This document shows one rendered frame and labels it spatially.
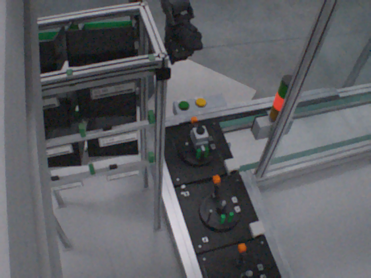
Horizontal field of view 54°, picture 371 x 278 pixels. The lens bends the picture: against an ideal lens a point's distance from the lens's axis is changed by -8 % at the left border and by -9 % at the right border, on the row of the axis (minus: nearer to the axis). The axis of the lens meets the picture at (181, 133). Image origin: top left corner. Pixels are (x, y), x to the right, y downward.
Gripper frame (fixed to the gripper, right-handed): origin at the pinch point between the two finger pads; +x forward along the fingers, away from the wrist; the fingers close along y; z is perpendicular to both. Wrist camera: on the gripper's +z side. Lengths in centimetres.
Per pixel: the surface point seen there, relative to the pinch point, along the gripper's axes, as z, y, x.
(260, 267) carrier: 69, 10, 25
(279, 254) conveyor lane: 65, 20, 30
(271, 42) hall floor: -131, 132, 125
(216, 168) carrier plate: 29.0, 9.5, 28.4
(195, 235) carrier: 51, -5, 28
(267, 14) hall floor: -171, 146, 125
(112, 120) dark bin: 19.4, -23.5, 2.9
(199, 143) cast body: 22.6, 4.0, 19.9
